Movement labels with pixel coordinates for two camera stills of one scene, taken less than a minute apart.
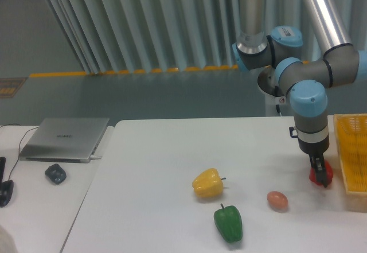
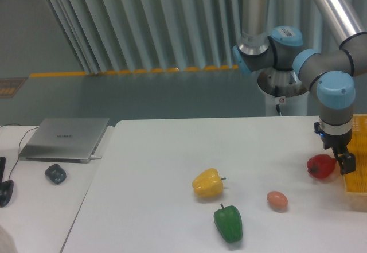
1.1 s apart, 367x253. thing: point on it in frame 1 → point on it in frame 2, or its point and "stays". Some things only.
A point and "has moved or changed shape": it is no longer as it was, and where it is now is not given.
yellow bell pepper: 207,183 stays
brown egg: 277,200 stays
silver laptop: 65,140 stays
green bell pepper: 228,220 stays
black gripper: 316,151 → 346,159
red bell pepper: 329,174 has moved or changed shape
